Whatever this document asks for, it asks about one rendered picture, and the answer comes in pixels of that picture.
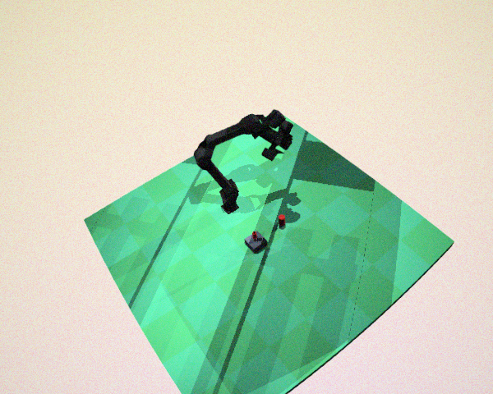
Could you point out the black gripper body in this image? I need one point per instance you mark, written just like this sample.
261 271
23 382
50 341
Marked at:
271 152

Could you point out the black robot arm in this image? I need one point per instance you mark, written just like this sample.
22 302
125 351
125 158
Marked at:
249 125

